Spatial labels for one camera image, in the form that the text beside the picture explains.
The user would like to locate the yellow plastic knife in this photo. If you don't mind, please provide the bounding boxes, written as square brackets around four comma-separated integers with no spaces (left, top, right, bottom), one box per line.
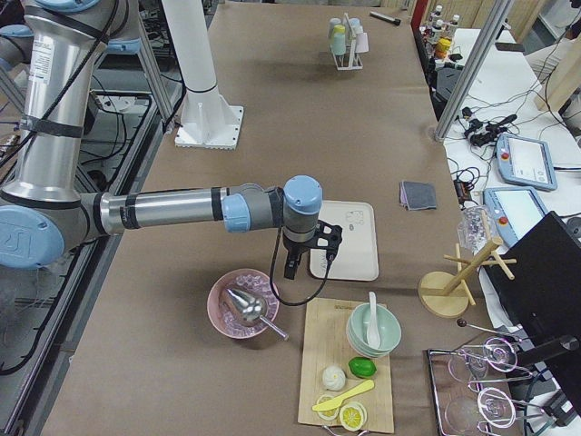
[311,380,375,412]

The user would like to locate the wooden mug tree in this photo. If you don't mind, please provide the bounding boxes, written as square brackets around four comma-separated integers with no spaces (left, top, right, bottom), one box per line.
[418,236,517,319]

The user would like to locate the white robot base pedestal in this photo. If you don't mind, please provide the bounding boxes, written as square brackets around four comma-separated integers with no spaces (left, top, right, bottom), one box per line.
[162,1,244,150]

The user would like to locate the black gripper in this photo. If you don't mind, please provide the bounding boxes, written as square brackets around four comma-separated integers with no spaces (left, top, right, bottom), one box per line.
[283,236,305,279]

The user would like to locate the black monitor box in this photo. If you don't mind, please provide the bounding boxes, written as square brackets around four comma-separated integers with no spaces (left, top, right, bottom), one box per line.
[486,212,580,345]

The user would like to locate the white ceramic spoon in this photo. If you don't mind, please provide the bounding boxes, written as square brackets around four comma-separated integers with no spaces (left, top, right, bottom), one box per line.
[366,292,381,349]

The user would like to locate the grey folded cloth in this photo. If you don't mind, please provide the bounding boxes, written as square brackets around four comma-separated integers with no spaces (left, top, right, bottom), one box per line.
[399,181,438,211]

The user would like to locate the lemon slice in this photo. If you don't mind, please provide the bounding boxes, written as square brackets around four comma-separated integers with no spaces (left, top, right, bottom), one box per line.
[315,393,340,421]
[339,401,368,431]

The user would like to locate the blue teach pendant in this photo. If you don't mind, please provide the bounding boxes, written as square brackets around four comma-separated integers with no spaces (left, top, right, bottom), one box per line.
[496,133,557,192]
[483,186,548,248]

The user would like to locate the bamboo cutting board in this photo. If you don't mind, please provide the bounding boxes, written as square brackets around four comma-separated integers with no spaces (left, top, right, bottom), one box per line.
[298,298,395,433]

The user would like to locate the green lime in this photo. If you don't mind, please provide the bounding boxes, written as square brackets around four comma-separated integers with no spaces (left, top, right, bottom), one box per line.
[348,356,377,379]

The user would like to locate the pink bowl with ice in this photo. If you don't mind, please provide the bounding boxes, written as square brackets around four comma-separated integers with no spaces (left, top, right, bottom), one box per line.
[207,269,280,339]

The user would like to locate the white wire cup rack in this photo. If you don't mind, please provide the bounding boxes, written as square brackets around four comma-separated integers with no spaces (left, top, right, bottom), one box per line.
[327,13,363,71]

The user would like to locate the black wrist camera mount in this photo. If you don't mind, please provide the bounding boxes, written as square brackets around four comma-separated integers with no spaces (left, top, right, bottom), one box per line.
[301,220,342,264]

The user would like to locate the stacked green bowls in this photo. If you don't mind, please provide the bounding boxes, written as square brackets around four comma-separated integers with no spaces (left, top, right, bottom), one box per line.
[346,302,403,359]

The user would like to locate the cream rabbit tray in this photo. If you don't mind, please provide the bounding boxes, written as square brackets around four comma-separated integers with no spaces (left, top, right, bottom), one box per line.
[319,200,379,282]

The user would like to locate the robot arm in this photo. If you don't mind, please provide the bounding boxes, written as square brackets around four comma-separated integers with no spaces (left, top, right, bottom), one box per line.
[1,1,326,278]

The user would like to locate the pink cup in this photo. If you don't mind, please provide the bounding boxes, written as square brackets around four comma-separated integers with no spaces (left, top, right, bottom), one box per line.
[355,32,369,54]

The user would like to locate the metal ice scoop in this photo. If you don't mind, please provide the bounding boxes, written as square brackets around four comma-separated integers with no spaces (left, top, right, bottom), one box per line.
[223,288,289,341]

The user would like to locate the black wire glass rack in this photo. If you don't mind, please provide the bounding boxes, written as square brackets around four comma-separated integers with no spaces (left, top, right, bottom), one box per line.
[424,334,581,436]

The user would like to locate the grey cup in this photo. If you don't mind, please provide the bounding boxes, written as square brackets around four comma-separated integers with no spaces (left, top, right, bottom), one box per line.
[329,17,341,35]

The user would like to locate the green cup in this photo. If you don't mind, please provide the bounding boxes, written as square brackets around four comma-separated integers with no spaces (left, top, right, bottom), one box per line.
[330,33,346,56]

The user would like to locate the aluminium frame post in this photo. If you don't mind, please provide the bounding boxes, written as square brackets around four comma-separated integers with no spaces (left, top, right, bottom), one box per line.
[434,0,514,142]

